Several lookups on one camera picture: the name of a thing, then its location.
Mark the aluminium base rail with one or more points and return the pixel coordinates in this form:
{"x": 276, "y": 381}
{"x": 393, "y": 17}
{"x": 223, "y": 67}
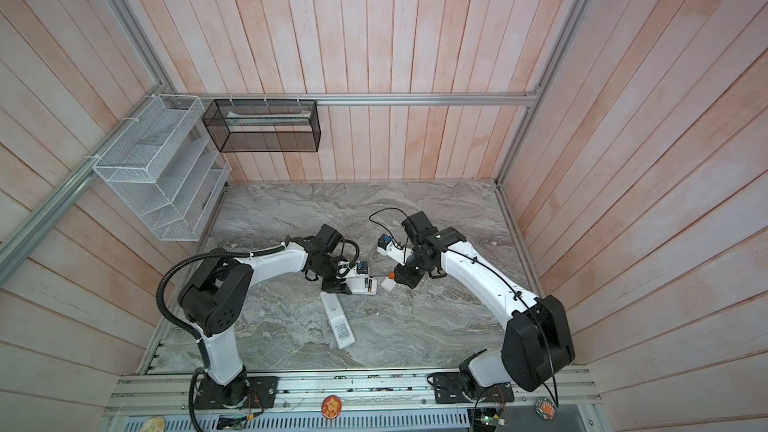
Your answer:
{"x": 303, "y": 391}

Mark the white remote with label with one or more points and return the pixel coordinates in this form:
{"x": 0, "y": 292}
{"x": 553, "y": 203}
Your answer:
{"x": 337, "y": 319}

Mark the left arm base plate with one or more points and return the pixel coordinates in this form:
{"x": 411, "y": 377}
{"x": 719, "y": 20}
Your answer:
{"x": 257, "y": 392}

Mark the white remote control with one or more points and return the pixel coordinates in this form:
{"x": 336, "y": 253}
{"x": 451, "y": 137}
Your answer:
{"x": 362, "y": 285}

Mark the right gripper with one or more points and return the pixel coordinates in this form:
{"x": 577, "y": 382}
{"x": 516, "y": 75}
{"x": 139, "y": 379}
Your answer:
{"x": 405, "y": 276}

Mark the white battery cover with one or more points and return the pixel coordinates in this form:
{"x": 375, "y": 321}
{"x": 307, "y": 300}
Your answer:
{"x": 388, "y": 284}

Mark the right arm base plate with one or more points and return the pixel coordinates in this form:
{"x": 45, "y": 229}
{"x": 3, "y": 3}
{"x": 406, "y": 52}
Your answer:
{"x": 459, "y": 387}

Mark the white wire mesh shelf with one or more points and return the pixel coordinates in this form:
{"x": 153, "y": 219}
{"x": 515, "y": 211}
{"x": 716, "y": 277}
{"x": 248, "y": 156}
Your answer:
{"x": 165, "y": 170}

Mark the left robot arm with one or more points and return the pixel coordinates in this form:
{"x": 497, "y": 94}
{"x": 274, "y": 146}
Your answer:
{"x": 213, "y": 297}

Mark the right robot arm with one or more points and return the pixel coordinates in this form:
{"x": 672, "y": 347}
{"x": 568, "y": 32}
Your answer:
{"x": 537, "y": 338}

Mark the black mesh basket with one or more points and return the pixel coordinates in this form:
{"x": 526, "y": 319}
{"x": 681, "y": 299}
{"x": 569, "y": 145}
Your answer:
{"x": 263, "y": 125}

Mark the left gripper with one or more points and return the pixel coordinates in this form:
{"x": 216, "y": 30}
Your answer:
{"x": 336, "y": 286}

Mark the red round sticker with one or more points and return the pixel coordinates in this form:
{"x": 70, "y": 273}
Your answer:
{"x": 331, "y": 407}

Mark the orange black screwdriver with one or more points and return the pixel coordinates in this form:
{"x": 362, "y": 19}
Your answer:
{"x": 390, "y": 276}

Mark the round patterned badge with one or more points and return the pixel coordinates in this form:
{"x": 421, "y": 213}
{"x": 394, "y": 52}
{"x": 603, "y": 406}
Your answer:
{"x": 545, "y": 408}

